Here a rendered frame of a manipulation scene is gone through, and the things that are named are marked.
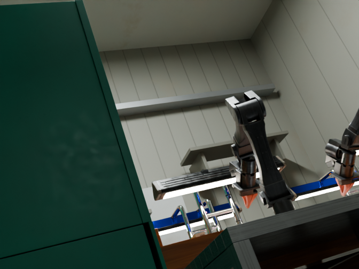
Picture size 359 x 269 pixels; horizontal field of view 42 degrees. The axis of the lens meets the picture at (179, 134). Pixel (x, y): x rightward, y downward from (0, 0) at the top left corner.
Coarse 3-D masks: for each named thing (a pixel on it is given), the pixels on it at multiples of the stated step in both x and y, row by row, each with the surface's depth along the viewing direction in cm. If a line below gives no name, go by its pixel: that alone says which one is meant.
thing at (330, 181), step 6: (324, 180) 286; (330, 180) 287; (300, 186) 280; (306, 186) 280; (312, 186) 280; (318, 186) 281; (324, 186) 281; (330, 186) 282; (336, 186) 283; (294, 192) 275; (300, 192) 275; (306, 192) 275; (312, 192) 277; (294, 198) 274
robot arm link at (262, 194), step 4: (288, 188) 143; (260, 192) 145; (288, 192) 143; (260, 196) 146; (264, 196) 143; (288, 196) 141; (292, 196) 141; (264, 200) 144; (268, 200) 141; (276, 200) 141; (280, 200) 141; (264, 204) 145; (268, 204) 141; (272, 204) 142
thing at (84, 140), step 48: (0, 48) 167; (48, 48) 172; (96, 48) 177; (0, 96) 157; (48, 96) 162; (96, 96) 167; (0, 144) 149; (48, 144) 153; (96, 144) 157; (0, 192) 141; (48, 192) 145; (96, 192) 149; (0, 240) 134; (48, 240) 137
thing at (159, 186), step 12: (276, 156) 217; (216, 168) 207; (228, 168) 207; (168, 180) 197; (180, 180) 197; (192, 180) 197; (204, 180) 198; (216, 180) 200; (156, 192) 192; (168, 192) 192; (192, 192) 202
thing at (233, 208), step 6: (222, 186) 222; (228, 186) 222; (198, 192) 216; (228, 192) 220; (198, 198) 214; (228, 198) 219; (198, 204) 214; (234, 204) 217; (204, 210) 212; (222, 210) 215; (228, 210) 215; (234, 210) 216; (204, 216) 211; (210, 216) 212; (234, 216) 216; (204, 222) 210; (240, 222) 214; (210, 228) 208
